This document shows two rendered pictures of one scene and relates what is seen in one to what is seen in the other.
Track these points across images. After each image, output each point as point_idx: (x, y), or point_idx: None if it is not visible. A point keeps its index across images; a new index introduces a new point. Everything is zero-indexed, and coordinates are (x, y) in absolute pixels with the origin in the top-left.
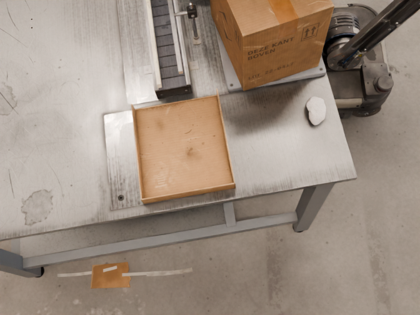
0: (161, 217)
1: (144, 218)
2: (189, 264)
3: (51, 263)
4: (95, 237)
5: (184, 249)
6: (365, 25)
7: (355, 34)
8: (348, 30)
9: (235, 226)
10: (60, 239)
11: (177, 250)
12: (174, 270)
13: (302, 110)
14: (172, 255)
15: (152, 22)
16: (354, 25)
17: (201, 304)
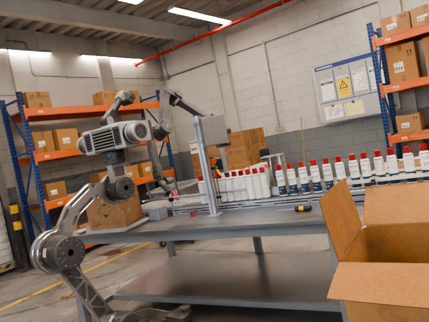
0: (141, 280)
1: (147, 276)
2: (127, 306)
3: (163, 260)
4: (157, 268)
5: (133, 306)
6: (99, 293)
7: (110, 317)
8: (115, 312)
9: (110, 294)
10: (167, 262)
11: (136, 304)
12: (130, 302)
13: (87, 231)
14: (136, 303)
15: (152, 204)
16: (114, 317)
17: (110, 306)
